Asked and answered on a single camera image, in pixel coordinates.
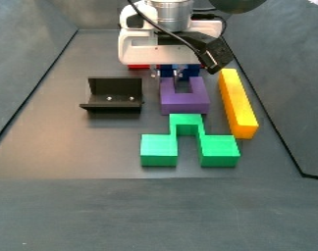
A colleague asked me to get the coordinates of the green zigzag block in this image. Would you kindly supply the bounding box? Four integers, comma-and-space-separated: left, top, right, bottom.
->
140, 114, 240, 168

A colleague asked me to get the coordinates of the blue U-shaped block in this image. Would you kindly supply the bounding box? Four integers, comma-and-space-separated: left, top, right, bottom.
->
158, 64, 201, 79

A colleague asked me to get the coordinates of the red board with slots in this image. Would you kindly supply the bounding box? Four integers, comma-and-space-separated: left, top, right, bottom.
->
128, 65, 150, 70

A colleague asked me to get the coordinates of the black camera cable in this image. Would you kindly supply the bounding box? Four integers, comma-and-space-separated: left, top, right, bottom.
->
126, 0, 212, 63

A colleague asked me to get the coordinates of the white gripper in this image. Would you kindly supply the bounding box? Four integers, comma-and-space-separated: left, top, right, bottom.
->
118, 0, 223, 83

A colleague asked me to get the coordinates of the yellow long block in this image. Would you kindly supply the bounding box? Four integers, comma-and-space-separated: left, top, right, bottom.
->
219, 69, 259, 139

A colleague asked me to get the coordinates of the black angled fixture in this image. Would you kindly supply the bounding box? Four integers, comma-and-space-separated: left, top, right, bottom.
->
79, 76, 144, 113

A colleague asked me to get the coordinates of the purple U-shaped block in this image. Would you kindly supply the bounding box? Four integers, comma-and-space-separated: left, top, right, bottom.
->
160, 76, 211, 115

